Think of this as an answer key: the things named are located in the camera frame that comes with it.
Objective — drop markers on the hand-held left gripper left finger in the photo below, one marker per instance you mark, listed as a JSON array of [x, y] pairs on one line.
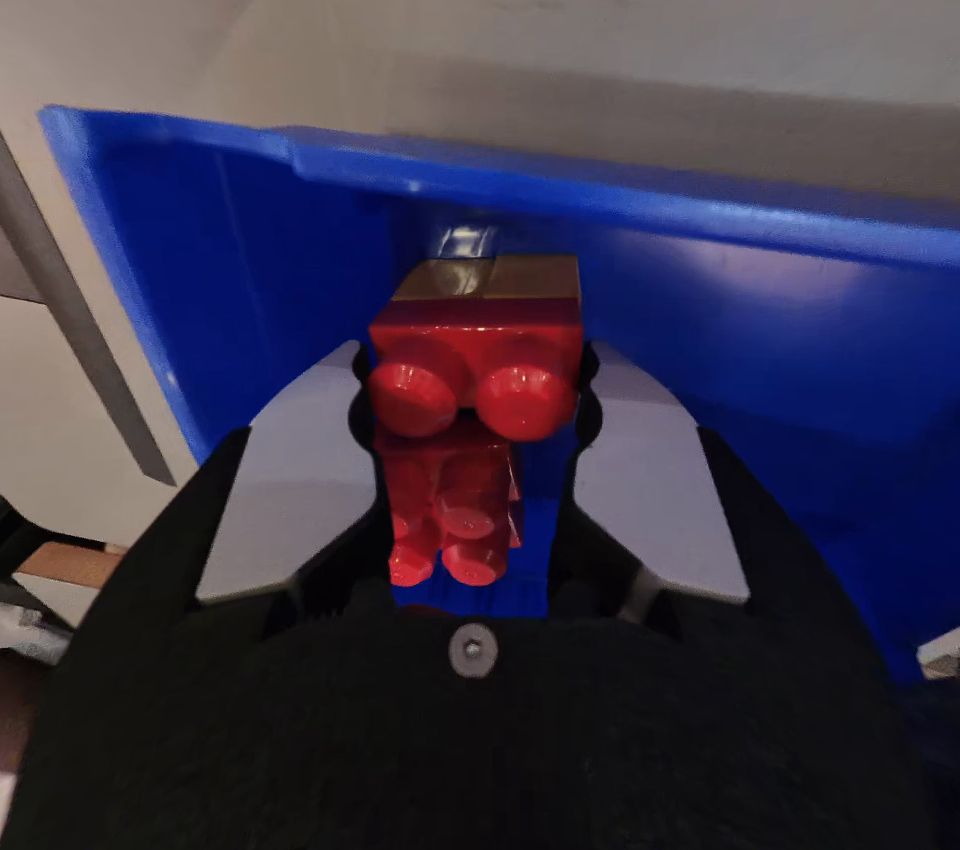
[[292, 490]]

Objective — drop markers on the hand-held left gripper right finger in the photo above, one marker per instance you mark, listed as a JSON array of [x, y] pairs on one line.
[[652, 490]]

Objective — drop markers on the blue plastic bin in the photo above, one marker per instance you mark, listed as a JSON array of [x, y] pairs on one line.
[[750, 340]]

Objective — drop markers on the yellow one-stud block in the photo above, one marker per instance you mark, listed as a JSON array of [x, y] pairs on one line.
[[536, 276], [442, 280]]

